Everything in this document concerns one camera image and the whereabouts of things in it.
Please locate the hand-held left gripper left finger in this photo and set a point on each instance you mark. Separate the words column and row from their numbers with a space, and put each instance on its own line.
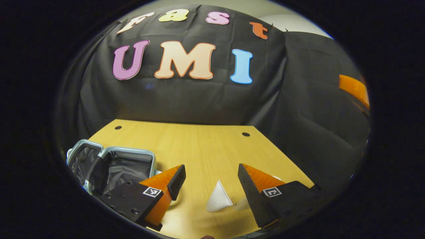
column 176, row 181

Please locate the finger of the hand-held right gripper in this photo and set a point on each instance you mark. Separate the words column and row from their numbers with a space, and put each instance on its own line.
column 353, row 87

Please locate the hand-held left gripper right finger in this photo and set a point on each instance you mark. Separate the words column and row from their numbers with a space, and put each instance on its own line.
column 250, row 196

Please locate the white squeeze tube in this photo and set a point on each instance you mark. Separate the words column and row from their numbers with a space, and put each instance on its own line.
column 218, row 199

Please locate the light blue suitcase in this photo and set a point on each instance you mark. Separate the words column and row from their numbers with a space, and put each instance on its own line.
column 132, row 166

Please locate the black backdrop cloth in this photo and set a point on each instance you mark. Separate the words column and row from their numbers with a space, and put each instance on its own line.
column 199, row 99

